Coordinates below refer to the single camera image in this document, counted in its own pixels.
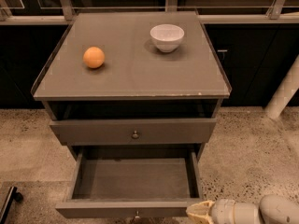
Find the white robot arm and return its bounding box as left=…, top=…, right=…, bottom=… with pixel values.
left=186, top=195, right=299, bottom=224

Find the white table leg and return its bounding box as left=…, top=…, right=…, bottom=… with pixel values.
left=264, top=55, right=299, bottom=119

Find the orange fruit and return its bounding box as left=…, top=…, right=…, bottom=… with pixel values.
left=83, top=47, right=105, bottom=69

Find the black wheeled cart base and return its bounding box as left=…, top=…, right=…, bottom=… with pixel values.
left=0, top=186, right=23, bottom=224

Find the grey top drawer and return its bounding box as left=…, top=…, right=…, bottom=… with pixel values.
left=50, top=119, right=216, bottom=146

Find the grey drawer cabinet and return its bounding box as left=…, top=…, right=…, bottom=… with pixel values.
left=32, top=12, right=231, bottom=156

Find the grey drawer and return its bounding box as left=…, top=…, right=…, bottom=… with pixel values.
left=56, top=145, right=204, bottom=218
left=50, top=119, right=216, bottom=146

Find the white ceramic bowl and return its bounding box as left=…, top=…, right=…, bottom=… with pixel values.
left=149, top=24, right=185, bottom=53

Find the metal window frame rail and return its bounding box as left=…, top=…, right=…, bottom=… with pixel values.
left=0, top=0, right=299, bottom=25

